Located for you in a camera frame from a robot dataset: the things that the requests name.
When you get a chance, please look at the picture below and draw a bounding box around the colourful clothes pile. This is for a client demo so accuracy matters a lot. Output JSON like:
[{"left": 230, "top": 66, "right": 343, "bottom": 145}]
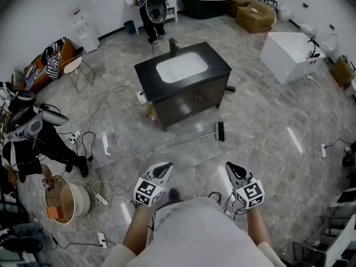
[{"left": 23, "top": 65, "right": 47, "bottom": 90}]

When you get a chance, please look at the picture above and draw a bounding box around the black sink faucet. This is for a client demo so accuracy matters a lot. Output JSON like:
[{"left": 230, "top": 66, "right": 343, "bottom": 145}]
[{"left": 169, "top": 37, "right": 181, "bottom": 57}]

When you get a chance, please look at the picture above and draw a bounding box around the white square bathtub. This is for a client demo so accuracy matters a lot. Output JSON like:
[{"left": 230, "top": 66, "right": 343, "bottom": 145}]
[{"left": 259, "top": 32, "right": 326, "bottom": 85}]

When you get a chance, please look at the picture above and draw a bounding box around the white sink basin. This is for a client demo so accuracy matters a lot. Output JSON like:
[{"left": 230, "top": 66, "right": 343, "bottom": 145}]
[{"left": 155, "top": 52, "right": 208, "bottom": 83}]

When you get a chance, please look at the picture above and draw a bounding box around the metal rack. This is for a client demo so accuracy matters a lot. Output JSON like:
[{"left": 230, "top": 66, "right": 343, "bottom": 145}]
[{"left": 291, "top": 187, "right": 356, "bottom": 267}]

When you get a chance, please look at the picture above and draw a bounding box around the dark wooden vanity cabinet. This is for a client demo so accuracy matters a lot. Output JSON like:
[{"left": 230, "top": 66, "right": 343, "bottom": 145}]
[{"left": 134, "top": 41, "right": 233, "bottom": 132}]

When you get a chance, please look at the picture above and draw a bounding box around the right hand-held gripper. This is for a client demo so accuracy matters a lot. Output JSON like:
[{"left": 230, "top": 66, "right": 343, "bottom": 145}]
[{"left": 225, "top": 161, "right": 265, "bottom": 210}]

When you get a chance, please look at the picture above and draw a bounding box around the person's white shirt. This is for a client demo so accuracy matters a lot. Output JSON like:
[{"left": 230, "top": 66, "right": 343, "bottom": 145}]
[{"left": 101, "top": 196, "right": 287, "bottom": 267}]

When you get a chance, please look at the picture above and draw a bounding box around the wire frame chair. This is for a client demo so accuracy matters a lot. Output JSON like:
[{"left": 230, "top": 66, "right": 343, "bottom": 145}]
[{"left": 57, "top": 48, "right": 97, "bottom": 93}]

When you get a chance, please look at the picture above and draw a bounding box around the black bathtub faucet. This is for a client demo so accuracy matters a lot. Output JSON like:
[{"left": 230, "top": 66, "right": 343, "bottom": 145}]
[{"left": 306, "top": 37, "right": 321, "bottom": 60}]

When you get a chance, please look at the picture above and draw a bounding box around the person's left forearm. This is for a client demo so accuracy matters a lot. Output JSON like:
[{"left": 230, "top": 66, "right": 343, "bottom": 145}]
[{"left": 122, "top": 203, "right": 157, "bottom": 257}]

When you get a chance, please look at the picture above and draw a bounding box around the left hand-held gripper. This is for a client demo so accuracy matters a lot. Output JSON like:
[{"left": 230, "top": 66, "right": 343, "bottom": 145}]
[{"left": 135, "top": 161, "right": 174, "bottom": 207}]

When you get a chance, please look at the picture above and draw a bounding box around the white water dispenser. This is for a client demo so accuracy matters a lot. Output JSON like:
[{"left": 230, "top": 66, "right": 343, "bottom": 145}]
[{"left": 66, "top": 4, "right": 100, "bottom": 53}]

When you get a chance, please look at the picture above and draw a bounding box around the long white cable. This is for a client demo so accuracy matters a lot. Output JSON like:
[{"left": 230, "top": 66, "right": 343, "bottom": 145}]
[{"left": 80, "top": 82, "right": 137, "bottom": 135}]

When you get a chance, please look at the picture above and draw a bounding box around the person's dark left shoe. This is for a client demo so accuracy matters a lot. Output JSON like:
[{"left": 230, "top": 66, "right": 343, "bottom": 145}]
[{"left": 169, "top": 188, "right": 181, "bottom": 204}]

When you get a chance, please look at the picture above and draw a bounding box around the dark waste bin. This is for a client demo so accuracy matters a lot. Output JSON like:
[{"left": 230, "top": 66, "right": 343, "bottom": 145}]
[{"left": 123, "top": 20, "right": 136, "bottom": 35}]

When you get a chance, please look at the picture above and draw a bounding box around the green broom with metal handle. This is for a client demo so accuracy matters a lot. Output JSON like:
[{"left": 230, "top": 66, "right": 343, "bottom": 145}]
[{"left": 166, "top": 121, "right": 225, "bottom": 149}]

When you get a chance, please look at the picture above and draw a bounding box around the dark green bathtub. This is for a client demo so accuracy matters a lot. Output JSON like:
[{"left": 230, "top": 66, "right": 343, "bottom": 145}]
[{"left": 177, "top": 0, "right": 229, "bottom": 21}]

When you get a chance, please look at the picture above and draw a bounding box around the person's right forearm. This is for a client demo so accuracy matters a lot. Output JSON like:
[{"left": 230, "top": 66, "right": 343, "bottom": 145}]
[{"left": 246, "top": 206, "right": 273, "bottom": 246}]

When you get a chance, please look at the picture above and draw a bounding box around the striped black white clothing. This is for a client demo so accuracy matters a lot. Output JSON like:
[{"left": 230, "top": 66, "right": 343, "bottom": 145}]
[{"left": 41, "top": 41, "right": 62, "bottom": 80}]

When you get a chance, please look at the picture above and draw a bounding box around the grey backpack rig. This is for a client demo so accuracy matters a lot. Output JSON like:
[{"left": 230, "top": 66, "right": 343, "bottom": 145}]
[
  {"left": 4, "top": 103, "right": 70, "bottom": 143},
  {"left": 142, "top": 0, "right": 165, "bottom": 24}
]

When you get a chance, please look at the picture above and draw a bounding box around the large cardboard box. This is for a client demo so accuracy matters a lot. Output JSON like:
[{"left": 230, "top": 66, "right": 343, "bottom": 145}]
[{"left": 235, "top": 6, "right": 276, "bottom": 34}]

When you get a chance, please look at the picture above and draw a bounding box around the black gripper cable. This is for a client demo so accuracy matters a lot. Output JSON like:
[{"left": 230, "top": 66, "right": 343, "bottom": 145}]
[
  {"left": 208, "top": 191, "right": 241, "bottom": 223},
  {"left": 148, "top": 217, "right": 155, "bottom": 245}
]

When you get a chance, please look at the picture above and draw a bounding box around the orange block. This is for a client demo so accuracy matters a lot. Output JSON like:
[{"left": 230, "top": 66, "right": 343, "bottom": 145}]
[{"left": 46, "top": 206, "right": 64, "bottom": 219}]

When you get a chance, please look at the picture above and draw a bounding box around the round wooden tub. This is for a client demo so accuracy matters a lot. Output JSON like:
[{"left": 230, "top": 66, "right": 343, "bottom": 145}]
[{"left": 44, "top": 175, "right": 91, "bottom": 225}]

